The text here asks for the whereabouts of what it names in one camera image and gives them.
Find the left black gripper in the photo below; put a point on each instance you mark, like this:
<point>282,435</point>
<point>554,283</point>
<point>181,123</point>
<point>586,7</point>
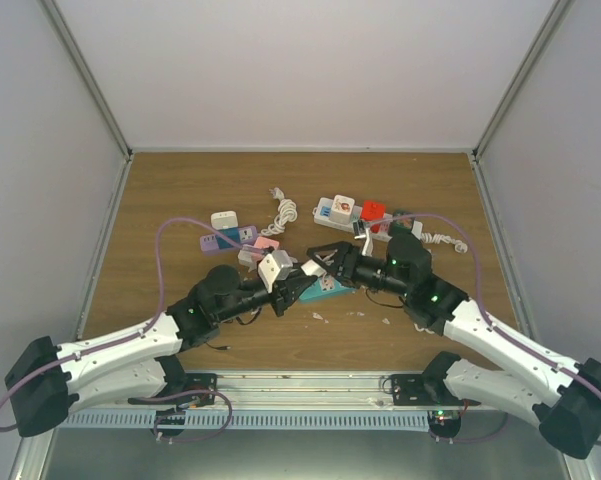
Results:
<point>284,290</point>

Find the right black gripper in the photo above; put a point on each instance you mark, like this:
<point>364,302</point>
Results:
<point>347,258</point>

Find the small white plug adapter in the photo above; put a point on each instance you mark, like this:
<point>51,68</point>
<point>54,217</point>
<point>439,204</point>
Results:
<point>312,268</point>

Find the white cartoon cube adapter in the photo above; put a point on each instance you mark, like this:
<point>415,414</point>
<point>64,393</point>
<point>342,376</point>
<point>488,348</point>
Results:
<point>341,209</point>

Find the long white power strip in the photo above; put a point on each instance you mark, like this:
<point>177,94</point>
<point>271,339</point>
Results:
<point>380,232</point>

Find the red cube adapter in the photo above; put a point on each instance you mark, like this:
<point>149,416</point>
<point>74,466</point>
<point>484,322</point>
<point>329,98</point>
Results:
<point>372,210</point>

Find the pink cube adapter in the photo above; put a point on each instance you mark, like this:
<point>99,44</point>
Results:
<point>264,245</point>

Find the dark green cube adapter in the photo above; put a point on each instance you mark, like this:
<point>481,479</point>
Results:
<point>403,224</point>

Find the blue cube adapter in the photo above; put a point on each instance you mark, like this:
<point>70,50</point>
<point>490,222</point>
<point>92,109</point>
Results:
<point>228,238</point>

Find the white square charger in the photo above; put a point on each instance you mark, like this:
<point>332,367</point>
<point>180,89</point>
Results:
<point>224,220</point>

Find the black power adapter with cable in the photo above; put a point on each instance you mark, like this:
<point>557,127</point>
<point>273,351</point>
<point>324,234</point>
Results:
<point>225,345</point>

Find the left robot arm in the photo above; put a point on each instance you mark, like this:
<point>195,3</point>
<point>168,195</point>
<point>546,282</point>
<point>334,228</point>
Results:
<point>48,381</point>

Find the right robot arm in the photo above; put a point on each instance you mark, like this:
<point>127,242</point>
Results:
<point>555,393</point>

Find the teal power strip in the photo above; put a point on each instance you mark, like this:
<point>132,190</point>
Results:
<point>325,287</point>

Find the white power strip centre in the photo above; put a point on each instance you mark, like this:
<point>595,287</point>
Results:
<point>248,259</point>

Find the purple power strip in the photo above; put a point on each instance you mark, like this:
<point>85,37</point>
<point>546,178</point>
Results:
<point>211,244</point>

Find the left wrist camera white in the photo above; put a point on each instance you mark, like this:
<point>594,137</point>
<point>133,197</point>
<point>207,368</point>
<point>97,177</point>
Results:
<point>275,266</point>

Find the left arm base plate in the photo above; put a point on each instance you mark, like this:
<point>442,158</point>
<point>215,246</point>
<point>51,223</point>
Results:
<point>195,388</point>

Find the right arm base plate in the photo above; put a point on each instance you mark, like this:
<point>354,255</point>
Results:
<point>410,389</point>

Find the slotted cable duct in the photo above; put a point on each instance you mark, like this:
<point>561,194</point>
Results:
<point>253,420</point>

